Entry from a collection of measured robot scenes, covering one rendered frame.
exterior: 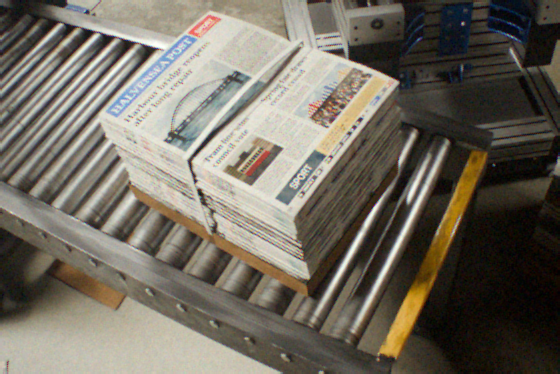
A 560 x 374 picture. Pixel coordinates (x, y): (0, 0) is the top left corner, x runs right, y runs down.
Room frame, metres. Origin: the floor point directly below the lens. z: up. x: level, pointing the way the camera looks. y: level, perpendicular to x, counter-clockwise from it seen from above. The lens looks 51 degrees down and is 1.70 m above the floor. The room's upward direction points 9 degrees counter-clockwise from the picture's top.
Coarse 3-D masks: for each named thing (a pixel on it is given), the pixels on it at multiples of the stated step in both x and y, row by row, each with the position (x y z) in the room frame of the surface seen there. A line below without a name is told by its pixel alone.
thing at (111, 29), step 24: (0, 0) 1.50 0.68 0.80; (24, 0) 1.48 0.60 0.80; (72, 24) 1.31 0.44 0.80; (96, 24) 1.29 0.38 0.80; (120, 24) 1.27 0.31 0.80; (408, 120) 0.81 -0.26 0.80; (432, 120) 0.80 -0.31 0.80; (456, 120) 0.79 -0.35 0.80; (456, 144) 0.74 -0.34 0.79; (480, 144) 0.73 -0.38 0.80; (456, 168) 0.74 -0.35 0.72
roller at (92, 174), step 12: (108, 144) 0.88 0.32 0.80; (96, 156) 0.85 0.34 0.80; (108, 156) 0.85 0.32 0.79; (84, 168) 0.83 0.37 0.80; (96, 168) 0.82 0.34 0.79; (108, 168) 0.83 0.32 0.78; (72, 180) 0.80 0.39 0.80; (84, 180) 0.80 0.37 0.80; (96, 180) 0.80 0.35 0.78; (72, 192) 0.77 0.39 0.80; (84, 192) 0.78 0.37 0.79; (60, 204) 0.75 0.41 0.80; (72, 204) 0.75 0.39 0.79; (72, 216) 0.74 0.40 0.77
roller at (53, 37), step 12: (60, 24) 1.32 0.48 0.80; (48, 36) 1.28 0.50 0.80; (60, 36) 1.29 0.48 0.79; (36, 48) 1.25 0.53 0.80; (48, 48) 1.25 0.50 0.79; (24, 60) 1.21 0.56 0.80; (36, 60) 1.22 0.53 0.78; (12, 72) 1.17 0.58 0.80; (24, 72) 1.18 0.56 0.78; (0, 84) 1.14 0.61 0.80; (12, 84) 1.15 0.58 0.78; (0, 96) 1.11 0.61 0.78
